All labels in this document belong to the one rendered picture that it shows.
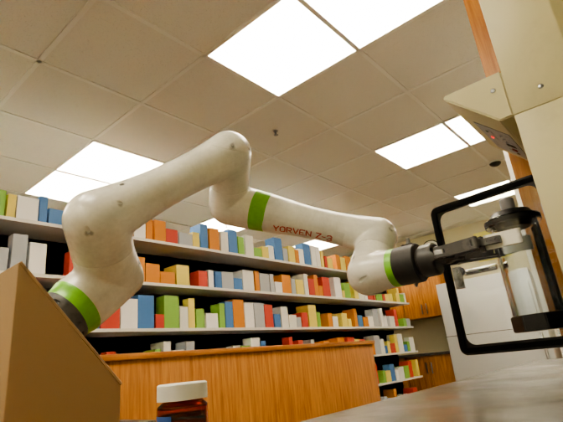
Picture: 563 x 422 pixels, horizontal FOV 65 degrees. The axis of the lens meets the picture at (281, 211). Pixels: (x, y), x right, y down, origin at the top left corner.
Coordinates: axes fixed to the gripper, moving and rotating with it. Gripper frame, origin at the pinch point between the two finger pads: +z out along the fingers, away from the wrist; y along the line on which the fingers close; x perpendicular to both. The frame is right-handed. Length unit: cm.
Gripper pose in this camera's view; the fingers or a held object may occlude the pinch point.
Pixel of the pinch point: (514, 240)
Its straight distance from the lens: 103.7
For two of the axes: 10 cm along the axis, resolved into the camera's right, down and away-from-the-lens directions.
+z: 7.5, -2.8, -6.0
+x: 0.9, 9.4, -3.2
